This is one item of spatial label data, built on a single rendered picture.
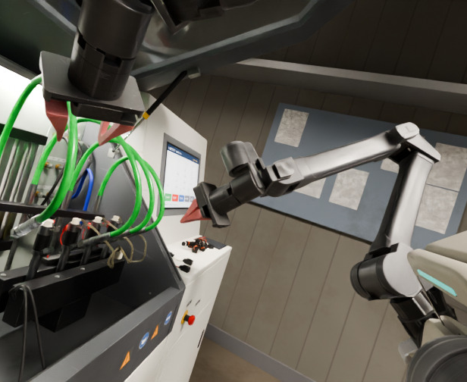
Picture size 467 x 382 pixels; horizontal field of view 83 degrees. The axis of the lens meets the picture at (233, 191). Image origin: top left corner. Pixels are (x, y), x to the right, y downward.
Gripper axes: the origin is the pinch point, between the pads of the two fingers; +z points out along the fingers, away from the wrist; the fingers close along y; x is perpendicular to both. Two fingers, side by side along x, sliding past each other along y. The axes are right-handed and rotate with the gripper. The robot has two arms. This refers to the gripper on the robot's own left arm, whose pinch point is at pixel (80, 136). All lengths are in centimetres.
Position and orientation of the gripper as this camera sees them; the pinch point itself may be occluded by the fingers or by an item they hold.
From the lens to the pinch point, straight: 42.3
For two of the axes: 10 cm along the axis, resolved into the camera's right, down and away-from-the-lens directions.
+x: 3.6, 8.4, -4.1
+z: -5.6, 5.4, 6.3
